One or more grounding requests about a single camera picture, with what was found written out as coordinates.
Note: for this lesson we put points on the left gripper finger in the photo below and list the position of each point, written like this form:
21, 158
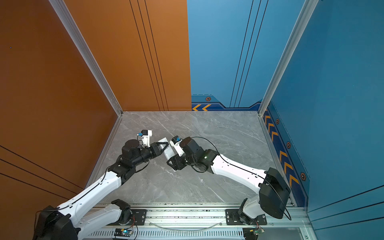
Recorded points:
159, 145
156, 152

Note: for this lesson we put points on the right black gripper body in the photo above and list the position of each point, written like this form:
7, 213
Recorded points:
191, 160

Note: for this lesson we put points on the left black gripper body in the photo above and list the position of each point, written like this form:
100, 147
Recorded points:
146, 155

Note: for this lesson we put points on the white remote control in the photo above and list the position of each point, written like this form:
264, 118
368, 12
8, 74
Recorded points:
169, 151

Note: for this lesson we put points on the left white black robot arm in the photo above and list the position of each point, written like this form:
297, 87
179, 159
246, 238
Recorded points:
70, 221

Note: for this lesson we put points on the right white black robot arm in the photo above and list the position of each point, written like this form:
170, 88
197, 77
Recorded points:
272, 191

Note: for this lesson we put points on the left circuit board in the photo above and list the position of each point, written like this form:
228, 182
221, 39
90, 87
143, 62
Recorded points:
123, 233

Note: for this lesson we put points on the circuit board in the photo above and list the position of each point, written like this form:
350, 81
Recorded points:
123, 233
252, 233

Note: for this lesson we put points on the right circuit board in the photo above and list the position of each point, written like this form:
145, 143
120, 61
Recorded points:
252, 233

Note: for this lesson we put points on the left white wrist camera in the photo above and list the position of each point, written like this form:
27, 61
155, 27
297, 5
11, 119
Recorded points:
144, 137

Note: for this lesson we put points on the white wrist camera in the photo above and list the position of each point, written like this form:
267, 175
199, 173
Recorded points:
144, 137
175, 143

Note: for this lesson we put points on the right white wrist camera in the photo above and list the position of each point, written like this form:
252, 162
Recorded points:
175, 143

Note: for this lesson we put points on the aluminium front rail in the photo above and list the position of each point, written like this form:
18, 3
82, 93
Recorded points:
174, 218

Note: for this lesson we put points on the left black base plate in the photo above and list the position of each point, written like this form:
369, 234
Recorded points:
131, 217

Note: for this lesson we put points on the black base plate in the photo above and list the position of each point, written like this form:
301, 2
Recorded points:
131, 217
234, 217

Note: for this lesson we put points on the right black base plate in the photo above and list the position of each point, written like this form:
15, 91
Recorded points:
234, 217

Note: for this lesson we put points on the left aluminium corner post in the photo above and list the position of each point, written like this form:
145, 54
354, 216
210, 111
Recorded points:
74, 32

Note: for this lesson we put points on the aluminium corner post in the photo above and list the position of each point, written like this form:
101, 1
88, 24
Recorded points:
292, 43
74, 32

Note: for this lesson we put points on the right aluminium corner post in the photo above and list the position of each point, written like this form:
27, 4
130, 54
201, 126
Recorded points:
292, 43

